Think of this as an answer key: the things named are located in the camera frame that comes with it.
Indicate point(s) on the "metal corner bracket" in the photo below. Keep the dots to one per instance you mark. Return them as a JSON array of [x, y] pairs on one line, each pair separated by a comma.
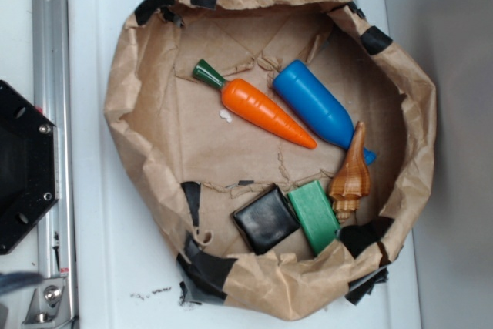
[[49, 306]]

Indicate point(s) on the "brown paper bag bin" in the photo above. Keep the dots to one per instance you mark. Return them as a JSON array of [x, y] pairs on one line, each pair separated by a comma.
[[193, 169]]

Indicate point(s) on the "aluminium extrusion rail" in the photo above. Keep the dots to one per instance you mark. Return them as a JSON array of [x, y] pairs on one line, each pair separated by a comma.
[[56, 235]]

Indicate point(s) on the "orange plastic toy carrot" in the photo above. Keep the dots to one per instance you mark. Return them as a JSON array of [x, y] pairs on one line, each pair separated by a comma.
[[249, 103]]

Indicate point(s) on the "brown spiral seashell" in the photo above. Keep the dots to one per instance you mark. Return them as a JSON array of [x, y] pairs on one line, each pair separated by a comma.
[[352, 182]]

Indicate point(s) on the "blue plastic bottle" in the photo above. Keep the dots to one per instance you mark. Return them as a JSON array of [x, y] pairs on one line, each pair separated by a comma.
[[314, 104]]

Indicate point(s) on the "small white paper scrap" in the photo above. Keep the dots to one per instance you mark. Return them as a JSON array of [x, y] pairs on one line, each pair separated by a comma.
[[225, 114]]

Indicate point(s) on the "black square pouch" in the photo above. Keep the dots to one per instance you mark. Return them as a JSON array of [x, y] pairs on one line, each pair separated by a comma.
[[266, 220]]

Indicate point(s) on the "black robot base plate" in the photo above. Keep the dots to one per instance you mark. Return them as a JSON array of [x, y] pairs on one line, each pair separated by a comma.
[[28, 177]]

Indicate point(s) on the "green rectangular block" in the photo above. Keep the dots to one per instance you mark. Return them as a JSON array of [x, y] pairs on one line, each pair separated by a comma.
[[316, 216]]

